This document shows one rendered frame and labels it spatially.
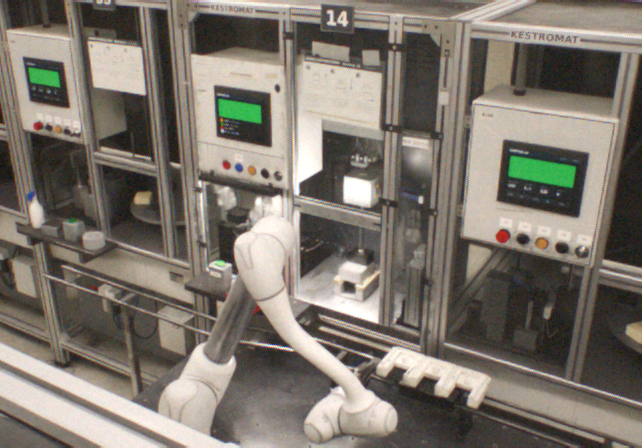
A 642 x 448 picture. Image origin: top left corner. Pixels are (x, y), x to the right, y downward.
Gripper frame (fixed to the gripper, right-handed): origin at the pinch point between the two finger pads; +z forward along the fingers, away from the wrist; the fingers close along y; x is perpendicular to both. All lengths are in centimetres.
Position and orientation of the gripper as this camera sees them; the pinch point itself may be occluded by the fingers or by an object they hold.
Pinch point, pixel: (373, 365)
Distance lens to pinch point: 253.8
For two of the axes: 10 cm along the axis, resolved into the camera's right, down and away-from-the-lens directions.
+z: 5.1, -3.6, 7.8
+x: -8.6, -2.1, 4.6
